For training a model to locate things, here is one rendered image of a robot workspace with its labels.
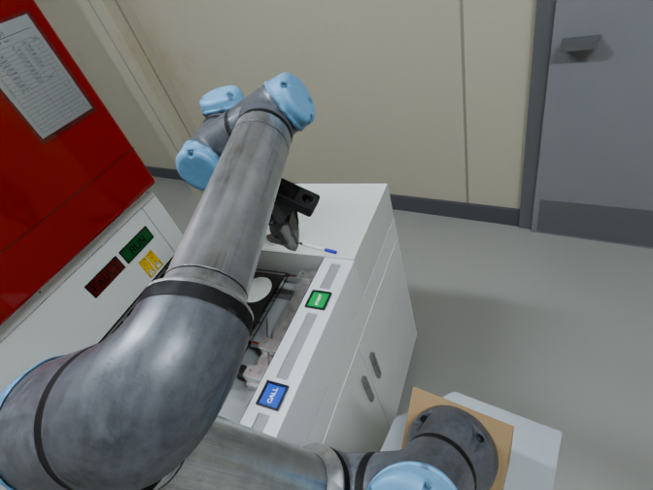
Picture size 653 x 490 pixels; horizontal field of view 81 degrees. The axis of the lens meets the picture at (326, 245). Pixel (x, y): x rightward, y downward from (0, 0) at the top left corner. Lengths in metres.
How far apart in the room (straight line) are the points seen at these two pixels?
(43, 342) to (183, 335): 0.91
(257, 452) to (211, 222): 0.28
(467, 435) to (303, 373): 0.36
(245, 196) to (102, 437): 0.23
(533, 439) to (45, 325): 1.13
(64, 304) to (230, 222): 0.87
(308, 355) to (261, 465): 0.42
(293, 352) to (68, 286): 0.61
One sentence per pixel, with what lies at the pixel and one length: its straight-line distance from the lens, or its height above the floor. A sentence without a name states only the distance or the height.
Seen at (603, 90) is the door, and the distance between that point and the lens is 2.04.
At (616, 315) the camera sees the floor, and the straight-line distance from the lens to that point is 2.19.
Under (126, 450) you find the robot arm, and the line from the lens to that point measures 0.31.
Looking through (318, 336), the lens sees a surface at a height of 0.96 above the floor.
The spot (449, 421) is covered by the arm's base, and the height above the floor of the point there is 1.02.
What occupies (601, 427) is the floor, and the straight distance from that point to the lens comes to 1.89.
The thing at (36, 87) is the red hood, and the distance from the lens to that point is 1.11.
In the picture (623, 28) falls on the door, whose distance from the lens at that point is 1.95.
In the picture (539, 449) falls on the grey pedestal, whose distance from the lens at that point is 0.93.
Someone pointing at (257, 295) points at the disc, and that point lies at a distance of 1.17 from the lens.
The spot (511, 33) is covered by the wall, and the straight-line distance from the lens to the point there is 2.03.
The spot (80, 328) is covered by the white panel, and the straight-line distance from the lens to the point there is 1.23.
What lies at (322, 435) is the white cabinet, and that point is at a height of 0.75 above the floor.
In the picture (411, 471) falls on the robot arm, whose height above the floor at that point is 1.13.
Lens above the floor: 1.69
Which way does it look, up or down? 40 degrees down
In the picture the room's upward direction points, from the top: 20 degrees counter-clockwise
